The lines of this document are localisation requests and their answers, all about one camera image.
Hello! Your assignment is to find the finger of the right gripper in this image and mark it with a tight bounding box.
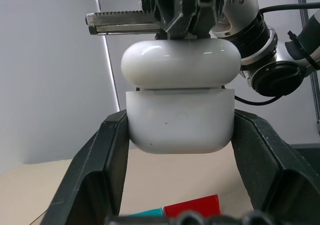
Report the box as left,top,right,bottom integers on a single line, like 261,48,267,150
159,0,201,40
194,0,224,39

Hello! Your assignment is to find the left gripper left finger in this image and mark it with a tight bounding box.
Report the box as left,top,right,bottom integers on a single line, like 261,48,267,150
43,109,130,225

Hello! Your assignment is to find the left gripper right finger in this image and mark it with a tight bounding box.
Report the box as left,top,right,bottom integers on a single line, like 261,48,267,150
230,108,320,225

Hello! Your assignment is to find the white earbud case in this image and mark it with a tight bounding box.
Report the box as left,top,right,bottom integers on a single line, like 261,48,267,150
120,38,242,155

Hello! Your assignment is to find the blue plastic tray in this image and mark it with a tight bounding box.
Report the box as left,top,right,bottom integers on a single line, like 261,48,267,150
126,207,165,218

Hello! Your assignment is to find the red plastic tray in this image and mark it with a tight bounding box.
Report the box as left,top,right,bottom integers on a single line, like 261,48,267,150
163,194,223,219

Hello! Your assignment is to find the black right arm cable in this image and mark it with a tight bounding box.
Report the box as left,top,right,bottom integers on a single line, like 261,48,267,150
234,1,320,106

